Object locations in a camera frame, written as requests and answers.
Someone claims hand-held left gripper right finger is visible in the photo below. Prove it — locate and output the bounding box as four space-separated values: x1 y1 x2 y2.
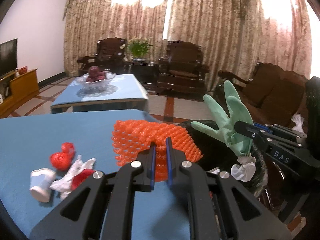
166 137 293 240

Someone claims blue tablecloth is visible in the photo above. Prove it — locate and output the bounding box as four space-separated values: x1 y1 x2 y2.
0 109 193 240

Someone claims red foam fruit net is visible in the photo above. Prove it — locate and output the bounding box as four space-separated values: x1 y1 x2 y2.
61 142 76 158
71 169 97 191
49 152 72 172

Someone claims potted green plant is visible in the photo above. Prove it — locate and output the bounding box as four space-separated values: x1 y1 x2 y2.
126 37 153 61

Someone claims patterned beige curtain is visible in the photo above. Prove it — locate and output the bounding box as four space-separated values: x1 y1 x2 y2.
62 0 313 98

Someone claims green rubber glove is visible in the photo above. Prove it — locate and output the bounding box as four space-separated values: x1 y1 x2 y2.
191 80 256 183

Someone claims white plastic bag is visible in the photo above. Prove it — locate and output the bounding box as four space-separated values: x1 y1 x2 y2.
291 113 307 131

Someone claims lace doily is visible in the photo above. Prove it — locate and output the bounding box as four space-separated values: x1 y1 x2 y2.
76 84 118 98

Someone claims orange foam fruit net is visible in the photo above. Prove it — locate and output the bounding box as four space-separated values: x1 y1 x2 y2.
111 119 203 183

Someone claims coffee table with blue cloth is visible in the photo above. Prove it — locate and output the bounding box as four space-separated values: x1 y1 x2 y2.
51 74 149 115

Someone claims flat screen television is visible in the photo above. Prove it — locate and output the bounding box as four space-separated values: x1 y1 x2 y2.
0 38 18 78

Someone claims white paper cup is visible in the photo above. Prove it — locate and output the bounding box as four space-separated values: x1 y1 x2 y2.
29 168 57 203

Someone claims dark wooden armchair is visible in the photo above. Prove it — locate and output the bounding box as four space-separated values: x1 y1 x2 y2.
155 40 210 96
77 37 128 77

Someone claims wooden television cabinet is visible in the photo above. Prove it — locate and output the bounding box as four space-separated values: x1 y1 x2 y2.
0 68 40 118

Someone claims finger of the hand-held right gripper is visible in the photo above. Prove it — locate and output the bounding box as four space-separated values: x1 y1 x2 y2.
234 121 308 153
254 123 308 139

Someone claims dark wooden sofa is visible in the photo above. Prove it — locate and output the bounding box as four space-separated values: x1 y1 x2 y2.
215 62 311 131

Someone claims dark wooden side table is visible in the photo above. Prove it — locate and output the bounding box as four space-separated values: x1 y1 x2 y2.
124 59 161 91

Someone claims glass fruit bowl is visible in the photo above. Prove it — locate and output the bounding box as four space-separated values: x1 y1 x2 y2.
76 71 117 91

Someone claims crumpled white tissue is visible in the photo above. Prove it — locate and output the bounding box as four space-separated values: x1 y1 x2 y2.
49 155 97 201

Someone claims trash bin with black liner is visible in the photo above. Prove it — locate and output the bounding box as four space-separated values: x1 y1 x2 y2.
175 119 268 198

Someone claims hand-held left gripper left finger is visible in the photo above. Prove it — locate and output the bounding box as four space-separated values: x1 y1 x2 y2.
30 141 157 240

